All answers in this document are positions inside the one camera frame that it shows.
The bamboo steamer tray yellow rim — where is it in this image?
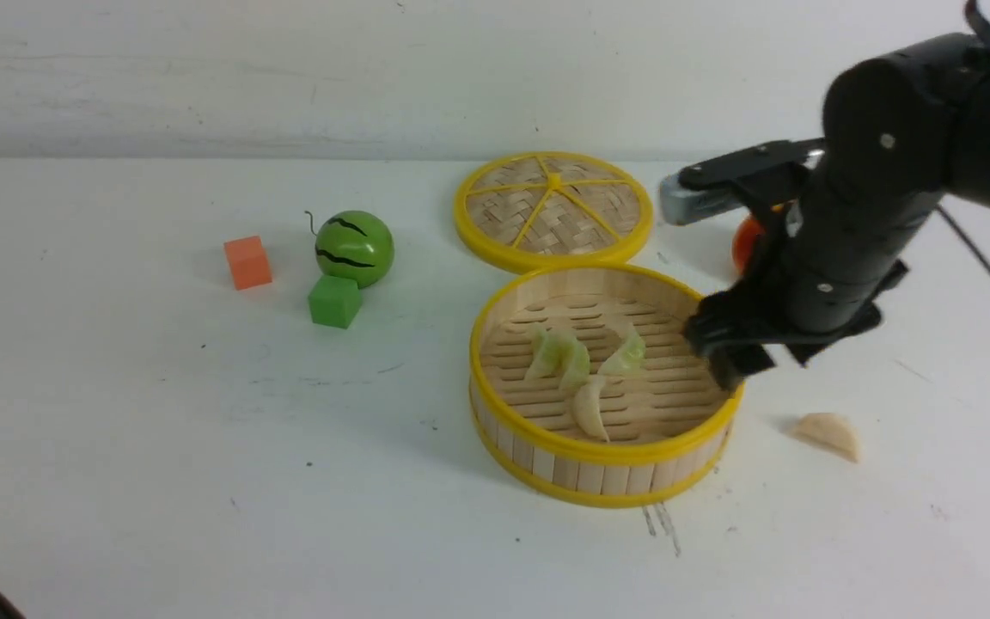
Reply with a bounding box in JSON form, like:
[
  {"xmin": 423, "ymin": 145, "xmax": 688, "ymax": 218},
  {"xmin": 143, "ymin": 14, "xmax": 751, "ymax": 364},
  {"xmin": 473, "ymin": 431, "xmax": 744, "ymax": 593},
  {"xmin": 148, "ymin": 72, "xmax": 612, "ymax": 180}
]
[{"xmin": 470, "ymin": 264, "xmax": 743, "ymax": 508}]

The green cube block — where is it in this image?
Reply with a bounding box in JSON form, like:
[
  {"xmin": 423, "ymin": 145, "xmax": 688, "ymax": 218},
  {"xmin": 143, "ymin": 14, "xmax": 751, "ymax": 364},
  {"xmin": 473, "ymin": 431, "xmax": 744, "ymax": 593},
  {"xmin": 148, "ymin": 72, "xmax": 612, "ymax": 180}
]
[{"xmin": 308, "ymin": 275, "xmax": 363, "ymax": 329}]

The green toy watermelon ball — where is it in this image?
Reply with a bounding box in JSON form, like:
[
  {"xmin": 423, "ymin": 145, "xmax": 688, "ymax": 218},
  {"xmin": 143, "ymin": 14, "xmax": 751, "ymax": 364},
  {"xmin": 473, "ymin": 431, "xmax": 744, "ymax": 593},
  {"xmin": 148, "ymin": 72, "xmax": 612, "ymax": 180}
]
[{"xmin": 307, "ymin": 209, "xmax": 395, "ymax": 289}]

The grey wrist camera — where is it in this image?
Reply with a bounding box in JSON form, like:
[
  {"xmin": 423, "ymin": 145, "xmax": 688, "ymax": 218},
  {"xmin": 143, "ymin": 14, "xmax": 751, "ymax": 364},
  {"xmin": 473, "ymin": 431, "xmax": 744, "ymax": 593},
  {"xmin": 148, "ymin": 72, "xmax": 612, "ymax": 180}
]
[{"xmin": 657, "ymin": 138, "xmax": 826, "ymax": 226}]

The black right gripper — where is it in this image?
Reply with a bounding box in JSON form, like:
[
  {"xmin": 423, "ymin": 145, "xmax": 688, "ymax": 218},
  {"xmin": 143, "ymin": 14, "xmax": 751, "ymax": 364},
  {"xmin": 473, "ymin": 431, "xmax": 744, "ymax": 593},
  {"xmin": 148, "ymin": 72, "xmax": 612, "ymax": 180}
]
[{"xmin": 683, "ymin": 185, "xmax": 908, "ymax": 392}]

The green dumpling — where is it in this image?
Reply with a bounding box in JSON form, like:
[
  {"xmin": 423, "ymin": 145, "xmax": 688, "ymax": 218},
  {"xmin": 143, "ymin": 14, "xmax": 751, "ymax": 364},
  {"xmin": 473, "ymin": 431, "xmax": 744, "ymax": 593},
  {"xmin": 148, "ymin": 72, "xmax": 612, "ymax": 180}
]
[
  {"xmin": 598, "ymin": 322, "xmax": 647, "ymax": 377},
  {"xmin": 525, "ymin": 324, "xmax": 590, "ymax": 393}
]

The green dumpling front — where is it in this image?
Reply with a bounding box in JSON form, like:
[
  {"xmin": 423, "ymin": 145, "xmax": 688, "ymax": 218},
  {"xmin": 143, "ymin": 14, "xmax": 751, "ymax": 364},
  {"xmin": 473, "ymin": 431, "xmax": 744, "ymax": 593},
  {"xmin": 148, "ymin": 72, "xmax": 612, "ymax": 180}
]
[{"xmin": 598, "ymin": 322, "xmax": 647, "ymax": 377}]

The white dumpling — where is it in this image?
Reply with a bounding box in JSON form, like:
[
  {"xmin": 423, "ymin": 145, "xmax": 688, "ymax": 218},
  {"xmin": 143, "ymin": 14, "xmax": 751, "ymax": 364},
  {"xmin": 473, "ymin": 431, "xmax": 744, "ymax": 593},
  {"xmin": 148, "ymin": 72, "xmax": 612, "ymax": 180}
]
[
  {"xmin": 571, "ymin": 375, "xmax": 610, "ymax": 443},
  {"xmin": 789, "ymin": 413, "xmax": 861, "ymax": 463}
]

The orange cube block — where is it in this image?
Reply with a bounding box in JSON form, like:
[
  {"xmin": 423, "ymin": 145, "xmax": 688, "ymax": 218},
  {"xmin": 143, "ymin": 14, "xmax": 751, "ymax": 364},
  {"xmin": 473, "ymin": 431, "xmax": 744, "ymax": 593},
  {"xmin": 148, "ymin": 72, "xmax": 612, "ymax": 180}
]
[{"xmin": 223, "ymin": 236, "xmax": 272, "ymax": 291}]

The white dumpling front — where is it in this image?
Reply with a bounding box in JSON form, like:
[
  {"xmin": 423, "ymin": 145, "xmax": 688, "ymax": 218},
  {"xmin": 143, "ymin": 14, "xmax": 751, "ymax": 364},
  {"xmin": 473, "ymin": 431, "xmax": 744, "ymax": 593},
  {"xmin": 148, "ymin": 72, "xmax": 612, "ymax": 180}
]
[{"xmin": 571, "ymin": 375, "xmax": 610, "ymax": 443}]

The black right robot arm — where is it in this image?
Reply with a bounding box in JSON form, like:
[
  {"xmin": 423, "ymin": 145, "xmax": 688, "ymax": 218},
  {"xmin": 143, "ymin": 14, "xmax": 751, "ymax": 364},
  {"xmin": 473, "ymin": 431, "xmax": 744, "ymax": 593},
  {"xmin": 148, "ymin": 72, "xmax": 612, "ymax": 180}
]
[{"xmin": 660, "ymin": 1, "xmax": 990, "ymax": 391}]

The orange toy pear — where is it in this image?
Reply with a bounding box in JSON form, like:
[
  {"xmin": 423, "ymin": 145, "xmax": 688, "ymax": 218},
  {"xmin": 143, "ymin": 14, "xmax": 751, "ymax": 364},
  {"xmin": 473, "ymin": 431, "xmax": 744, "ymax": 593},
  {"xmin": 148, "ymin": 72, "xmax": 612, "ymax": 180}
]
[{"xmin": 731, "ymin": 216, "xmax": 765, "ymax": 275}]

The woven bamboo steamer lid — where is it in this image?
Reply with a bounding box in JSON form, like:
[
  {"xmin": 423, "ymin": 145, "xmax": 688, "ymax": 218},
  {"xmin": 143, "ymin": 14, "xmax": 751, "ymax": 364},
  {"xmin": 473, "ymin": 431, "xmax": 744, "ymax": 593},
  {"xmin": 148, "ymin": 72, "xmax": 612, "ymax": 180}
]
[{"xmin": 452, "ymin": 151, "xmax": 655, "ymax": 273}]

